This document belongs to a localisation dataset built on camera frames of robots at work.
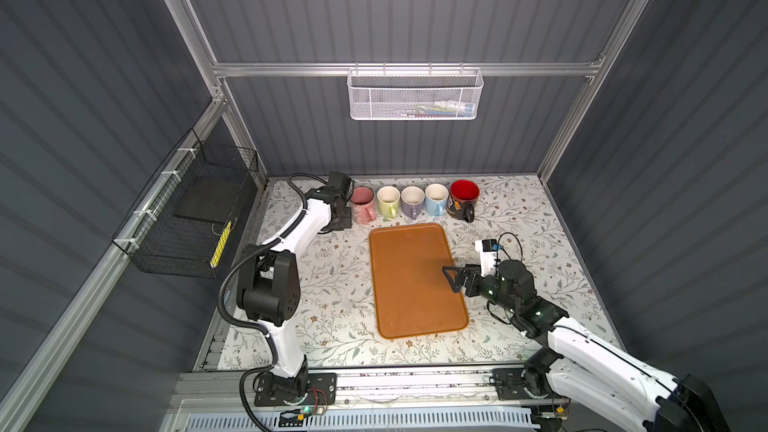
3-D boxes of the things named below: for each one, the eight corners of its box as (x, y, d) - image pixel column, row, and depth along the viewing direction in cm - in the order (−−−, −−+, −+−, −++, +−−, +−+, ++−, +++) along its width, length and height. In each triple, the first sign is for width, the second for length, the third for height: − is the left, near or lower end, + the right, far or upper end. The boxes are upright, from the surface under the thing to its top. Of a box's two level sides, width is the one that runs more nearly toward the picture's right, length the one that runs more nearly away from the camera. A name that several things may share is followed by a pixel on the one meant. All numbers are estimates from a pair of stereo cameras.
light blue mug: (425, 224, 108) (428, 208, 100) (423, 200, 115) (425, 183, 108) (447, 224, 108) (451, 208, 100) (443, 200, 115) (447, 183, 108)
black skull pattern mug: (445, 223, 109) (449, 205, 100) (448, 196, 117) (452, 177, 109) (472, 228, 107) (479, 209, 99) (474, 200, 116) (480, 181, 107)
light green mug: (377, 227, 108) (376, 210, 100) (378, 204, 115) (377, 186, 107) (400, 227, 108) (400, 210, 100) (399, 204, 115) (400, 186, 107)
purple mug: (401, 223, 108) (401, 209, 102) (400, 200, 115) (401, 186, 109) (425, 223, 108) (427, 209, 102) (422, 200, 115) (424, 186, 109)
